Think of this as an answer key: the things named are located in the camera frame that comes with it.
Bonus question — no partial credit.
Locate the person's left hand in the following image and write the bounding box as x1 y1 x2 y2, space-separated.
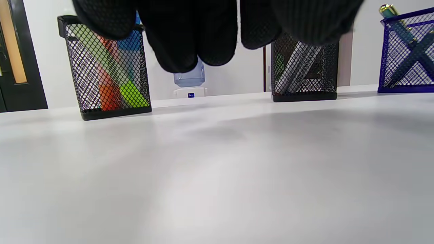
71 0 365 73

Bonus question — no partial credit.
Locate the blue highlighter pen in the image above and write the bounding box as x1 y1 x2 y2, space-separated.
115 10 143 55

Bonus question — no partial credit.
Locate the orange highlighter pen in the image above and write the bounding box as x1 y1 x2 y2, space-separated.
95 36 125 112

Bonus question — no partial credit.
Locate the black door frame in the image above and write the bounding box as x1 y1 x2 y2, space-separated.
0 0 48 113

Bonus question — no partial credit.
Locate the blue dispenser water bottle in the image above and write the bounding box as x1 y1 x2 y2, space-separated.
174 61 205 88

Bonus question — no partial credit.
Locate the white black marker pen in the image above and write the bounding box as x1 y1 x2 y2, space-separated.
293 44 322 94

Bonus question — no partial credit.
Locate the yellow-green highlighter pen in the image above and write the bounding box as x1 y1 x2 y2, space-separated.
70 25 150 109

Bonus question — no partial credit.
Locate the white red marker pen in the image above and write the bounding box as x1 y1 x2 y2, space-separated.
275 41 302 95

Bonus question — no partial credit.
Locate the blue mesh pen holder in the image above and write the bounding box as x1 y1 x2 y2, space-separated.
377 7 434 94

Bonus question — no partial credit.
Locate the black mesh pen holder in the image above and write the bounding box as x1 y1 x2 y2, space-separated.
271 34 339 103
57 15 152 121

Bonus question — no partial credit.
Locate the white water dispenser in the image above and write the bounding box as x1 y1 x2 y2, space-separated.
174 87 207 99

